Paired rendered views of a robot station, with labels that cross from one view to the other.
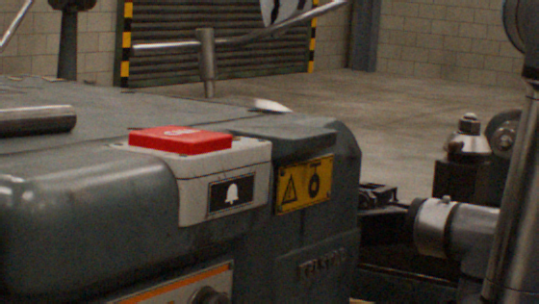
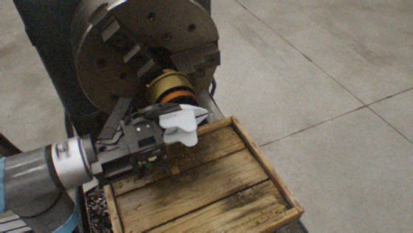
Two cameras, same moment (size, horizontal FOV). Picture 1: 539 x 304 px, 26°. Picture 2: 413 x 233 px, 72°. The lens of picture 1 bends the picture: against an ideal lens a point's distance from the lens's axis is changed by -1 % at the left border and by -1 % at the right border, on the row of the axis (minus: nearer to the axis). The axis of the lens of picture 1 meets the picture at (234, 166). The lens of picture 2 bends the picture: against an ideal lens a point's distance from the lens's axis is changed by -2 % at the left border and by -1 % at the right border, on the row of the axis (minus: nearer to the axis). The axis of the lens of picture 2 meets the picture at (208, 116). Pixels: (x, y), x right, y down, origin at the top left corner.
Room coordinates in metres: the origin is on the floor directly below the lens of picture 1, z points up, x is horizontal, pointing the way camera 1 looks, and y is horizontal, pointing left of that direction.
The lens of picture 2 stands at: (1.84, -0.37, 1.44)
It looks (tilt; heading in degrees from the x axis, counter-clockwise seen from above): 45 degrees down; 125
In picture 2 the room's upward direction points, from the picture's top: straight up
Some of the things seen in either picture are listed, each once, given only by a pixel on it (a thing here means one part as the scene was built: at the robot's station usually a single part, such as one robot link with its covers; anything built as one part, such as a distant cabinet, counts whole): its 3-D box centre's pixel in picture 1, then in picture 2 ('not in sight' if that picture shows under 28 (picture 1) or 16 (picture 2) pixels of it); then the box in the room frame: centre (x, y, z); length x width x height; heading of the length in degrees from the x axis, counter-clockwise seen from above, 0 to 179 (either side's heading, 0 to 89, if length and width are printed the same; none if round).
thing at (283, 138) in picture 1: (278, 144); not in sight; (1.06, -0.04, 1.24); 0.09 x 0.08 x 0.03; 150
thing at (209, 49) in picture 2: not in sight; (198, 60); (1.53, 0.05, 1.09); 0.12 x 0.11 x 0.05; 60
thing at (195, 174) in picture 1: (191, 174); not in sight; (0.94, 0.03, 1.23); 0.13 x 0.08 x 0.05; 150
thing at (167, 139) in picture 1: (180, 144); not in sight; (0.92, 0.04, 1.26); 0.06 x 0.06 x 0.02; 60
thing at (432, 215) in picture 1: (437, 225); (75, 160); (1.52, -0.27, 1.08); 0.08 x 0.05 x 0.08; 150
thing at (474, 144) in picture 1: (467, 142); not in sight; (1.92, -0.38, 1.13); 0.08 x 0.08 x 0.03
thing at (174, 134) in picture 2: not in sight; (187, 132); (1.62, -0.11, 1.06); 0.09 x 0.06 x 0.03; 60
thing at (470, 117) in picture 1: (469, 123); not in sight; (1.92, -0.38, 1.17); 0.04 x 0.04 x 0.03
